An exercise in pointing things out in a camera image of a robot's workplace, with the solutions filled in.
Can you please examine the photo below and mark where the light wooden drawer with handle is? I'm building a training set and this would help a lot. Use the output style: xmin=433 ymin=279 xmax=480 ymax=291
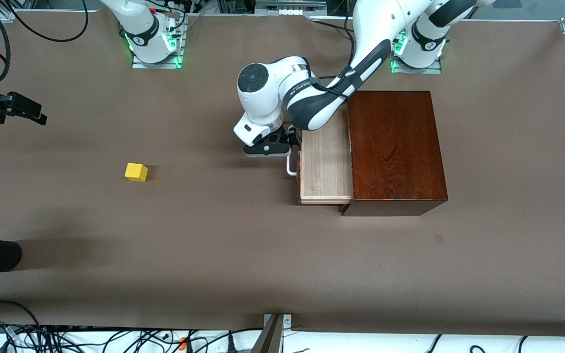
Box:
xmin=286 ymin=110 xmax=355 ymax=205

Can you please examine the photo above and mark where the yellow block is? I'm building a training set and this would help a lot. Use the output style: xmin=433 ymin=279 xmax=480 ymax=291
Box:
xmin=125 ymin=163 xmax=149 ymax=183

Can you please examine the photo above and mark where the dark brown wooden cabinet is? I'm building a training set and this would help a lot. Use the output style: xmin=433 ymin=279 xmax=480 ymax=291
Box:
xmin=340 ymin=90 xmax=449 ymax=217

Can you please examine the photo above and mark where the grey metal pole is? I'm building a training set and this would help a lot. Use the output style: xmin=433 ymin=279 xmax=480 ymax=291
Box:
xmin=251 ymin=314 xmax=284 ymax=353

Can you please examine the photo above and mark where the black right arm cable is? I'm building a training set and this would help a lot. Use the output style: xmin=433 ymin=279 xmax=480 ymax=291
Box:
xmin=0 ymin=0 xmax=90 ymax=85

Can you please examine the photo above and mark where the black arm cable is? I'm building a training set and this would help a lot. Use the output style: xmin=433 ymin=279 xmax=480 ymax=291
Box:
xmin=0 ymin=0 xmax=90 ymax=85
xmin=312 ymin=14 xmax=358 ymax=97

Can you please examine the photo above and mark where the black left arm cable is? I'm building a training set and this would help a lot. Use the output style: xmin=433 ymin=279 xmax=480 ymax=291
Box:
xmin=312 ymin=14 xmax=358 ymax=97

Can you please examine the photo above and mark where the silver bracket plate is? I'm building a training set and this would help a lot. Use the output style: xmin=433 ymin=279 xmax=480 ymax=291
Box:
xmin=264 ymin=314 xmax=293 ymax=328

